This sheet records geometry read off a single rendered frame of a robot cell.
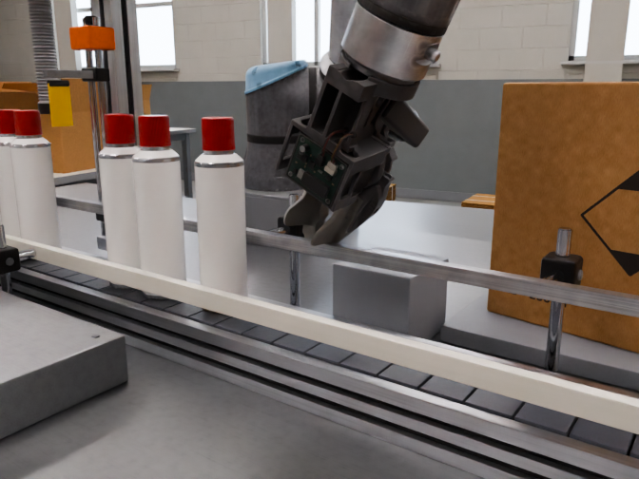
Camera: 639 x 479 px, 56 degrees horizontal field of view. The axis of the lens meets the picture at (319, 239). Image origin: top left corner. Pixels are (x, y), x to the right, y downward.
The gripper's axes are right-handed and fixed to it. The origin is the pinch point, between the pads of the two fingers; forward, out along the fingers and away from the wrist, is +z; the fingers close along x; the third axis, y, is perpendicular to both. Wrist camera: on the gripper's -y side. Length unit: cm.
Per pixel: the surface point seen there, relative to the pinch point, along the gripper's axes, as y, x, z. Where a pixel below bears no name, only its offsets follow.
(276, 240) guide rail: 2.2, -3.6, 2.0
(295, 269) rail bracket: -3.0, -2.8, 8.0
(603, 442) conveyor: 9.7, 30.0, -8.4
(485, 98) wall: -520, -139, 137
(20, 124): 5.8, -44.6, 11.0
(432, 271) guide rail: 2.0, 12.4, -6.4
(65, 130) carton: -87, -163, 101
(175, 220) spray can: 5.9, -14.5, 5.6
